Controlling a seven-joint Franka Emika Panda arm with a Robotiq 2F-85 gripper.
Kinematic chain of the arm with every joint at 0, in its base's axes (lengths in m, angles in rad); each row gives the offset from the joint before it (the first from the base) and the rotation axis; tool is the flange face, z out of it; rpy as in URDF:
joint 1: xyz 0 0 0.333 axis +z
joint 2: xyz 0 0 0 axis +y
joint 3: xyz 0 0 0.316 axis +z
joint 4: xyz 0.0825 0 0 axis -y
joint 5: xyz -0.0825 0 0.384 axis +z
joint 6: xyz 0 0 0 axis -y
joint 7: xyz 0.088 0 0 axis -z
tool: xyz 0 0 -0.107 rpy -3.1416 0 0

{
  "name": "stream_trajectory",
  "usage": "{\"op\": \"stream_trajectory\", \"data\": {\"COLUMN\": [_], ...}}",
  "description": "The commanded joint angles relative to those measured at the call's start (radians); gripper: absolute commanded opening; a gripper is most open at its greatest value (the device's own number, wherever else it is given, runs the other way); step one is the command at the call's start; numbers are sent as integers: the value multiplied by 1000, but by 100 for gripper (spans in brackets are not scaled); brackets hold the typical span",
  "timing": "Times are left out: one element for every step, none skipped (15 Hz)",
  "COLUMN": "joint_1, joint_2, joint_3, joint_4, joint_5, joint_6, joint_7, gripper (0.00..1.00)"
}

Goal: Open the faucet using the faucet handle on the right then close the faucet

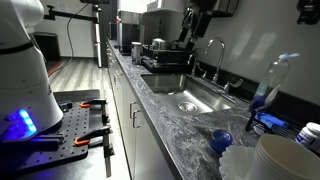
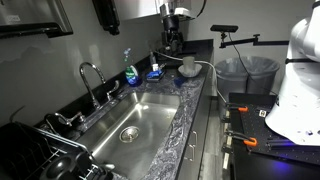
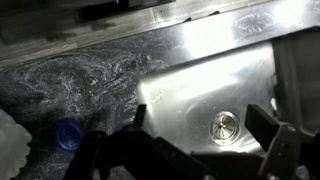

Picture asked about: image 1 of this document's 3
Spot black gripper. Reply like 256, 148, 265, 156
177, 0, 218, 52

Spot chrome lever faucet handle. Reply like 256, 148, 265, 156
223, 78, 244, 94
198, 68, 209, 80

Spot chrome sink faucet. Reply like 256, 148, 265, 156
204, 37, 227, 84

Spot chrome side sprayer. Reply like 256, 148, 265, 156
187, 53, 198, 76

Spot black dish drying rack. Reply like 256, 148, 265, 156
140, 44, 198, 74

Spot metal canister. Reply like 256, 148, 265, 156
130, 41, 144, 65

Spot stainless steel sink basin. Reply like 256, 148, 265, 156
140, 73, 238, 117

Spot black coffee machine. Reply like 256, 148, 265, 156
116, 9, 144, 55

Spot clear dish soap bottle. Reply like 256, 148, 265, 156
249, 52, 301, 114

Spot metal stand pole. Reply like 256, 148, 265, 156
92, 4, 103, 69

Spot blue sponge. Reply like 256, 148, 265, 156
256, 111, 290, 130

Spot black orange bar clamp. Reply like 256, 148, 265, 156
79, 98, 111, 126
73, 124, 116, 179

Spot grey kitchen cabinet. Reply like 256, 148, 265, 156
105, 39, 176, 180

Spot white paper coffee filters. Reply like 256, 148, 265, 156
218, 144, 258, 180

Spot black trash bin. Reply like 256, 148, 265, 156
33, 31, 62, 62

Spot white pill bottle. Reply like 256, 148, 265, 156
294, 122, 320, 152

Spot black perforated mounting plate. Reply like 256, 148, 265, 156
0, 99, 116, 175

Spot metal cabinet door handle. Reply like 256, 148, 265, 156
132, 109, 143, 130
128, 101, 140, 120

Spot black wire sponge rack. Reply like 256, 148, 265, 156
245, 105, 303, 143

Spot black wall dispenser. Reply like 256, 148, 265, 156
296, 0, 320, 26

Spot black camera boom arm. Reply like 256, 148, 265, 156
43, 4, 100, 24

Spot black hanging cable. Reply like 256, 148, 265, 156
48, 2, 91, 77

